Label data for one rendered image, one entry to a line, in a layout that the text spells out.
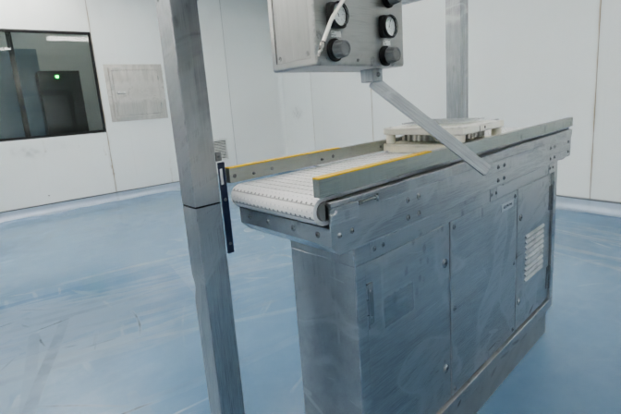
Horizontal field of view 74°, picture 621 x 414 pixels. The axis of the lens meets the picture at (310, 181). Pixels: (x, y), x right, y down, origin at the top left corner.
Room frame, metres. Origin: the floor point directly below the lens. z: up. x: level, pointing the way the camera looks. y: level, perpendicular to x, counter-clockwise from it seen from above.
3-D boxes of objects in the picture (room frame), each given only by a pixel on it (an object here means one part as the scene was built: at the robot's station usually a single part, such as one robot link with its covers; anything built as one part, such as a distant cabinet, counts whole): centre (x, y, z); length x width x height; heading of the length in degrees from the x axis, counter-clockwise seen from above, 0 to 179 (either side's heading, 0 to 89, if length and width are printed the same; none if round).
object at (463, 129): (1.19, -0.39, 0.92); 0.25 x 0.24 x 0.02; 42
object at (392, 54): (0.72, -0.15, 1.09); 0.03 x 0.03 x 0.04; 42
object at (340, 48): (0.63, -0.06, 1.10); 0.03 x 0.02 x 0.04; 132
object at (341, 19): (0.64, -0.06, 1.14); 0.04 x 0.01 x 0.04; 132
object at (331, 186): (1.10, -0.50, 0.88); 1.32 x 0.02 x 0.03; 132
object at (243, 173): (1.30, -0.32, 0.88); 1.32 x 0.02 x 0.03; 132
